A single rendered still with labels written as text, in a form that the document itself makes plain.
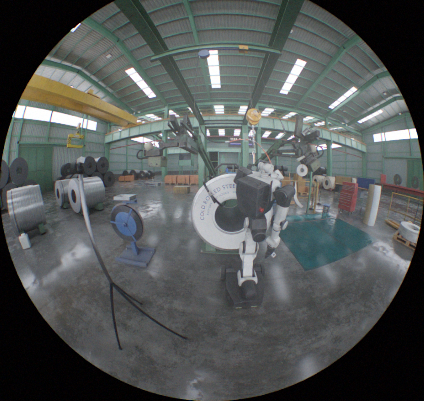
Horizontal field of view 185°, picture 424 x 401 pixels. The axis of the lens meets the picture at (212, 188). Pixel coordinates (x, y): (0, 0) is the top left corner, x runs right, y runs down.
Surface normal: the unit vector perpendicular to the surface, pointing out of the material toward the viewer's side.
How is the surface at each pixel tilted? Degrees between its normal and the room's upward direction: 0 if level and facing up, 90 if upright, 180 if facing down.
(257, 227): 63
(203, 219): 90
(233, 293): 0
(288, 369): 0
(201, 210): 90
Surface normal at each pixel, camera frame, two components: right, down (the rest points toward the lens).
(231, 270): -0.05, -0.60
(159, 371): 0.00, -0.99
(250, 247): -0.07, 0.00
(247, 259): -0.06, -0.30
